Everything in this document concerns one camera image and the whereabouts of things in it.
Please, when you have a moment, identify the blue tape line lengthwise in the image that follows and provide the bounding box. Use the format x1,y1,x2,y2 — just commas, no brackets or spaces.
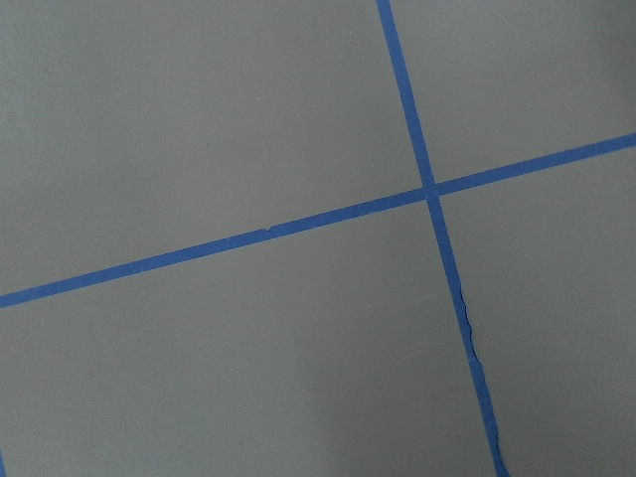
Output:
377,0,510,476

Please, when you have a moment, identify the blue tape line crosswise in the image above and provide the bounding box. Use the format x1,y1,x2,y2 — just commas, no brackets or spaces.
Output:
1,133,635,308

